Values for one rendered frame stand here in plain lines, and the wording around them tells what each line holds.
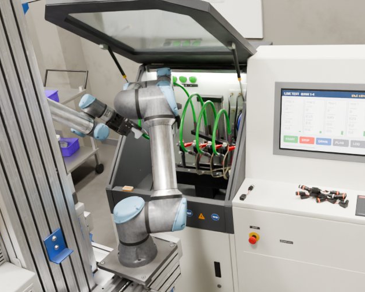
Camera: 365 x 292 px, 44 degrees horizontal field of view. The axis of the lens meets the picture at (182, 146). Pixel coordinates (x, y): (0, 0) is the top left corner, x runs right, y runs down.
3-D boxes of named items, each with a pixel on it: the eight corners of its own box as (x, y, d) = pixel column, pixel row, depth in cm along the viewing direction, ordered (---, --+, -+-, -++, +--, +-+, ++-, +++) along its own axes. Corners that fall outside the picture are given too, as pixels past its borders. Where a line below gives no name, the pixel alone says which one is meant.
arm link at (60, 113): (18, 77, 168) (115, 124, 202) (7, 73, 175) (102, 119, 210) (5, 106, 167) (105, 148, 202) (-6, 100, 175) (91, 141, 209)
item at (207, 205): (116, 215, 243) (111, 189, 236) (120, 210, 247) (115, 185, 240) (226, 233, 218) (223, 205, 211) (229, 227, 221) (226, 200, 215)
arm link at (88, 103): (75, 107, 214) (84, 92, 215) (95, 119, 219) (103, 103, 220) (80, 108, 207) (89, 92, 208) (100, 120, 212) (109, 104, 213)
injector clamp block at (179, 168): (175, 193, 248) (172, 170, 241) (182, 184, 256) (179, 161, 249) (234, 202, 234) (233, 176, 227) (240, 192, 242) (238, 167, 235)
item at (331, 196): (294, 201, 202) (293, 191, 199) (298, 189, 210) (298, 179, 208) (347, 209, 192) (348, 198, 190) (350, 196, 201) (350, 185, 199)
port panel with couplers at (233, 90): (229, 137, 253) (225, 84, 239) (230, 135, 255) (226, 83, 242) (251, 139, 247) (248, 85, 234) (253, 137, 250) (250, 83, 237)
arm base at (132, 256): (142, 272, 163) (138, 250, 159) (110, 261, 171) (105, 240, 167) (164, 247, 174) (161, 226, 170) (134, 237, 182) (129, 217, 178)
